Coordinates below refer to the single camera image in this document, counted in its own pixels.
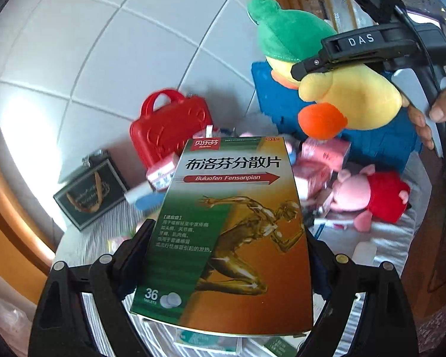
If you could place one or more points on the red hard carry case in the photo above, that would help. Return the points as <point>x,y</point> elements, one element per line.
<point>163,130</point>

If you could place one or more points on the black gift box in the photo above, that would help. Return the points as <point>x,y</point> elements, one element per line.
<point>89,193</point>

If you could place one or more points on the pink pig plush red dress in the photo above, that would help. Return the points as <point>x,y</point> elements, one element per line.
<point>356,189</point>

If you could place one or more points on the pink tissue pack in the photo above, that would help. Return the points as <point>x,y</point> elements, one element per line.
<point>325,152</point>
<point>314,180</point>

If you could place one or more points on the blue plastic storage crate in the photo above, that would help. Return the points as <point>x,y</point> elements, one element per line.
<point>375,137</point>

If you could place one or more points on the white green medicine box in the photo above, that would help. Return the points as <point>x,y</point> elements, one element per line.
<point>204,344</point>

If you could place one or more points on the white plastic bag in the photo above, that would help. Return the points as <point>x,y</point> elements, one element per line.
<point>9,319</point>

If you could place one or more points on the yellow duck plush green hat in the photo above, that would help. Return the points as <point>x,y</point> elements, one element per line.
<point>353,89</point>

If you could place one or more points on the small pink white box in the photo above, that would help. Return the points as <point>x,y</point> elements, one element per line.
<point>161,173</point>

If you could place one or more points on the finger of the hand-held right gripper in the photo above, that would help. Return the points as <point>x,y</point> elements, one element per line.
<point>342,54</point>

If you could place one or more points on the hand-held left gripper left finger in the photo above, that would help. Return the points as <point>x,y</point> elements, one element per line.
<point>107,286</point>

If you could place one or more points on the green orange medicine box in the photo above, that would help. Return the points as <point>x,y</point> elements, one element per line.
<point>230,230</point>

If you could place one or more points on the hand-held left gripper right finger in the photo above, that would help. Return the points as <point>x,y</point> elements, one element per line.
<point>356,290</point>

